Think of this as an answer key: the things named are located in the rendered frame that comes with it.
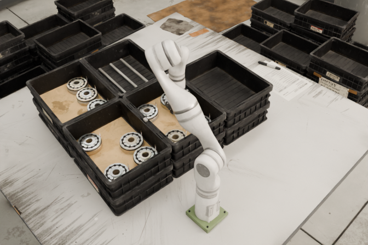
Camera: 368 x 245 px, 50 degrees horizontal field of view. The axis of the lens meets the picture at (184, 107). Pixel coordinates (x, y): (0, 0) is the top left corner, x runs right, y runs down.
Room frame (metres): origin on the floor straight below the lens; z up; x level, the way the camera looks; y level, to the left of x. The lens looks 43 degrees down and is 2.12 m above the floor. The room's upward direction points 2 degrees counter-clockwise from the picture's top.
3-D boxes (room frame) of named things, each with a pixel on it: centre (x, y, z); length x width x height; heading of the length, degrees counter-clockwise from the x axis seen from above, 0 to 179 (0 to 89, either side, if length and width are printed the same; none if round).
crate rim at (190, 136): (1.30, 0.05, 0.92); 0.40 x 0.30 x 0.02; 37
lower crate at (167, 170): (1.12, 0.29, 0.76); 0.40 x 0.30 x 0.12; 37
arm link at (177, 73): (1.34, 0.01, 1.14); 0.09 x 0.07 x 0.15; 81
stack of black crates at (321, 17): (2.66, -1.10, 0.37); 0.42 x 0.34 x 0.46; 43
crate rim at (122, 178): (1.12, 0.29, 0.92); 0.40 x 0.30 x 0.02; 37
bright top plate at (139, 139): (1.16, 0.23, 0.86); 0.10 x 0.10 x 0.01
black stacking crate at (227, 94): (1.49, -0.19, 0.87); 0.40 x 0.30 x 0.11; 37
